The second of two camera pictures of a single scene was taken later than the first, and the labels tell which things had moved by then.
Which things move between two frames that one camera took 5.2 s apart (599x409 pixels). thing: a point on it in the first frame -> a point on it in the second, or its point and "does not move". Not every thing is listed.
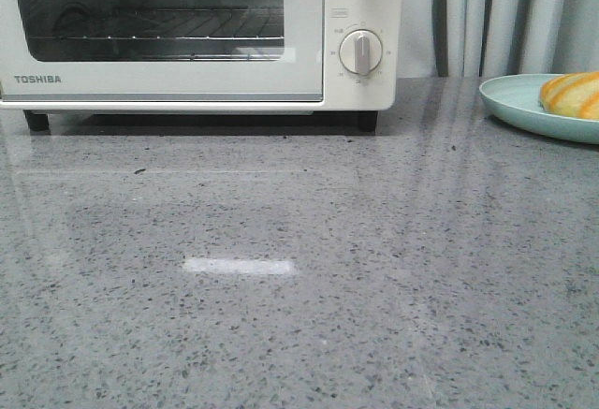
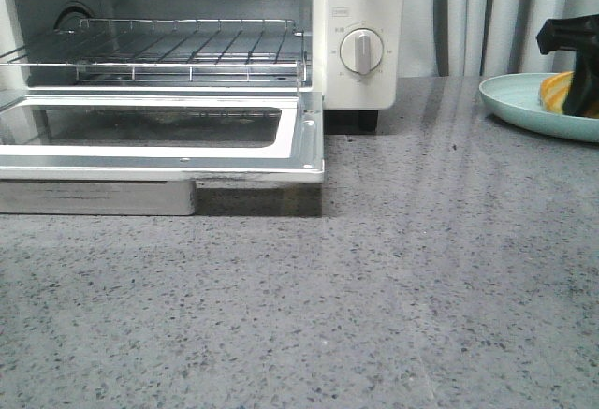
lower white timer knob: (359, 51) does not move
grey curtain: (483, 18) does not move
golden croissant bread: (574, 94) does not move
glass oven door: (116, 31) -> (142, 153)
